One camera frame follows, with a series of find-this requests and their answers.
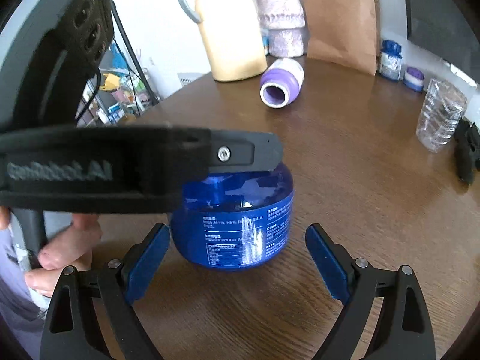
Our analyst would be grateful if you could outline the small purple lidded jar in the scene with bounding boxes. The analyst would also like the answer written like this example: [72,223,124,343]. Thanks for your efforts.
[403,66,425,93]

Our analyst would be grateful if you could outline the black monitor screen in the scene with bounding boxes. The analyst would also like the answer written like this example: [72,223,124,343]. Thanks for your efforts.
[405,0,479,80]

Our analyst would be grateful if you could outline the black object beside bottle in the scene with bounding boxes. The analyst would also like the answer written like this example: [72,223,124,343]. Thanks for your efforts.
[453,119,480,185]

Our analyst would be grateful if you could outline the clear plastic water bottle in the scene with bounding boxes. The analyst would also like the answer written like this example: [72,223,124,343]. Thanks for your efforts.
[416,78,468,153]

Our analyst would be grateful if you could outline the blue lidded pill bottle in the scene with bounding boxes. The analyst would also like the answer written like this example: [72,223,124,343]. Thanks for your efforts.
[378,39,403,81]

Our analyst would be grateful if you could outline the purple white cup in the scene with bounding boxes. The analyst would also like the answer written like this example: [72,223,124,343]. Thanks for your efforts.
[259,58,305,109]

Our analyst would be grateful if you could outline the brown paper bag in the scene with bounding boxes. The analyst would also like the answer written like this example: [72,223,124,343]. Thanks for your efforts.
[302,0,377,76]

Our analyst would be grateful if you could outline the pink white knitted vase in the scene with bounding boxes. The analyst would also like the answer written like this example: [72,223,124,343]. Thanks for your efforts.
[256,0,306,59]

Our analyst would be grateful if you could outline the person's left hand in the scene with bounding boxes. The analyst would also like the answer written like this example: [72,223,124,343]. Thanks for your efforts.
[1,206,103,299]

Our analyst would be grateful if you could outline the blue transparent jar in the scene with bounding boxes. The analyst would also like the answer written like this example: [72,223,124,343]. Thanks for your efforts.
[170,163,295,272]

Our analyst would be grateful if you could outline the yellow thermos jug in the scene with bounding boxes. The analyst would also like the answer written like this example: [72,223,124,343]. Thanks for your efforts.
[177,0,268,82]

